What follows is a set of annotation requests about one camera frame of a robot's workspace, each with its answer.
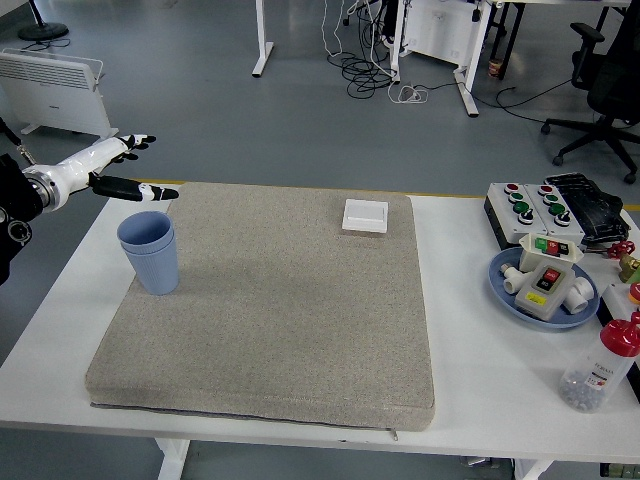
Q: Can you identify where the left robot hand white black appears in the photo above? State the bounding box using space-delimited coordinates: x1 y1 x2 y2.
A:
49 133 180 204

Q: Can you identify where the blue ribbed plastic cup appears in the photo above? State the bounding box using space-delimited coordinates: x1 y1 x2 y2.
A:
119 232 181 297
116 210 175 254

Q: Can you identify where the white panel heater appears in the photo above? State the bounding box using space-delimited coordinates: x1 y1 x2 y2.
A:
0 48 120 149

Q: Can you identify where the black fan stand base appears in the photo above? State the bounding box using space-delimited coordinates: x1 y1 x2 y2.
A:
18 0 70 42

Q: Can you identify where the white desk leg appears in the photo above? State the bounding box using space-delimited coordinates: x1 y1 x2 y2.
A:
251 0 275 78

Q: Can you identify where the grey-brown cushion mat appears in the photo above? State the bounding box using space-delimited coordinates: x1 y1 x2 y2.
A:
84 181 436 442

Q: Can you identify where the white table leg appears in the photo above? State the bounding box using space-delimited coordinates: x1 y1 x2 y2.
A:
514 458 554 480
154 438 191 480

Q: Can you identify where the white desk with panel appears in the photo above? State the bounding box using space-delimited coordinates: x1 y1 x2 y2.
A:
387 0 506 118

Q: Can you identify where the white four-button control box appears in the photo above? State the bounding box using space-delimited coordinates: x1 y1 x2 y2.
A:
483 182 551 250
532 183 585 246

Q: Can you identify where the blue round plate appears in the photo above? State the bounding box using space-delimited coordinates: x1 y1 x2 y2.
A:
488 246 601 332

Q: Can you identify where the white pipe tee fitting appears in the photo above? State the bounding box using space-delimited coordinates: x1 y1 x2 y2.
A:
499 263 526 296
563 276 596 315

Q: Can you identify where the black foot pedal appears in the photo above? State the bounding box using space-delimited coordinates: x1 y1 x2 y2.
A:
543 172 630 251

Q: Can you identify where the black office chair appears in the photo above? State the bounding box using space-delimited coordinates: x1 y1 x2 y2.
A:
540 0 640 185

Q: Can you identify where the brass valve red handwheel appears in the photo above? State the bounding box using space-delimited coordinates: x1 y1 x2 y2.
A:
608 240 640 284

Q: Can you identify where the emergency stop button box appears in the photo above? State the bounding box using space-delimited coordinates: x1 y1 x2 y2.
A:
597 282 640 351

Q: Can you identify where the clear bottle red cap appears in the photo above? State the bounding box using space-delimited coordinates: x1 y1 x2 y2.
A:
558 310 640 414

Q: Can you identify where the white wall switch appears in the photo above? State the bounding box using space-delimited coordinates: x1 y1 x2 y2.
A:
341 198 390 234

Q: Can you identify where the black cable bundle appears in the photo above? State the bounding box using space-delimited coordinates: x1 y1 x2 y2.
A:
327 0 401 100

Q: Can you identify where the white cable coil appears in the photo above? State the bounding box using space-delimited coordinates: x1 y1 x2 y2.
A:
388 83 430 106

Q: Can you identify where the beige green-red push-button switch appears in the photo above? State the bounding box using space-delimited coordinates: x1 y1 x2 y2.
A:
517 232 585 274

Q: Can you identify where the beige red-black push-button switch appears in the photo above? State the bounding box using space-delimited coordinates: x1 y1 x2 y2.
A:
514 260 574 321

